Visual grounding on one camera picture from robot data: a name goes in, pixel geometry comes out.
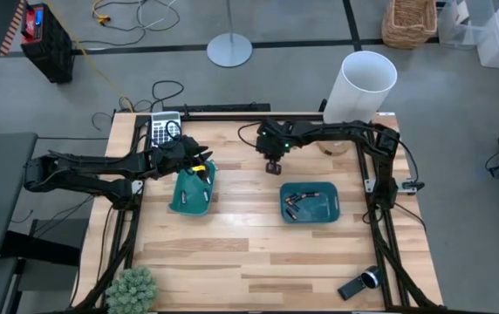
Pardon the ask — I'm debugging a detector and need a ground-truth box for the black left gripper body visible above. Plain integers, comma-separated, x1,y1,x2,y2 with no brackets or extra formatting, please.
153,134,212,184

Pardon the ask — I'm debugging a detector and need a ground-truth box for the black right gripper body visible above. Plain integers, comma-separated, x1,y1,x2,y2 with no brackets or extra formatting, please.
256,120,297,160

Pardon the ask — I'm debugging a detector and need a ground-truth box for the grey desk calculator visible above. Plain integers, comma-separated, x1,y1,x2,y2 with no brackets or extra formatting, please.
150,111,182,148

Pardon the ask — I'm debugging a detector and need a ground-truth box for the teal plastic bin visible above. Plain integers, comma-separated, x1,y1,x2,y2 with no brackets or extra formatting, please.
167,160,218,218
278,181,341,225

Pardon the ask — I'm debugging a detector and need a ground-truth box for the white shade wooden lamp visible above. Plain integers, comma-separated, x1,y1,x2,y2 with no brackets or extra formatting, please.
317,50,398,157

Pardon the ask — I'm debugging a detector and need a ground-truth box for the grey round base pole stand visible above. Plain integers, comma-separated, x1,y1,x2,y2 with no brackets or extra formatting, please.
206,0,254,69

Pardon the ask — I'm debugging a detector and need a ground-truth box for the green potted succulent plant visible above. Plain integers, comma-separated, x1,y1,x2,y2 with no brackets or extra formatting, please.
104,265,159,314

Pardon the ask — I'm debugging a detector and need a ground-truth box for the black red power box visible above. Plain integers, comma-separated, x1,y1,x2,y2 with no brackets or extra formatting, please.
19,3,75,85

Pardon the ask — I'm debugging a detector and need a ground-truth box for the black desk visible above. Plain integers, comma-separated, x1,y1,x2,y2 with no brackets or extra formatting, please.
0,133,38,266

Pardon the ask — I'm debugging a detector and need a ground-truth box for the wicker basket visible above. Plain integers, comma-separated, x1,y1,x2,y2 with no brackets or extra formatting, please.
380,0,439,50

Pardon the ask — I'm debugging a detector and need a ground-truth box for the clear plastic container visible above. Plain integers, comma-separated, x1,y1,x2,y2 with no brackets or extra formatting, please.
435,0,495,49

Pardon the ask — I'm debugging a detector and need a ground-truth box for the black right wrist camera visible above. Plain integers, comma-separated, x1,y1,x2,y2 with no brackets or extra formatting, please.
265,159,284,176

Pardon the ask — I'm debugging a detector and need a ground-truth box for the black aluminium rig frame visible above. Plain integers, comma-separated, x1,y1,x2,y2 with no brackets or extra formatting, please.
72,103,445,314

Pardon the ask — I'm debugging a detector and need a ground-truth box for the yellow extension cord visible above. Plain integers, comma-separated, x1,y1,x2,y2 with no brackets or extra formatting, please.
44,0,127,100

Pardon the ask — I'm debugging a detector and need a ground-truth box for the black handheld camera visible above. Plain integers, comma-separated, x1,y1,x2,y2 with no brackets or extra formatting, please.
337,265,384,302

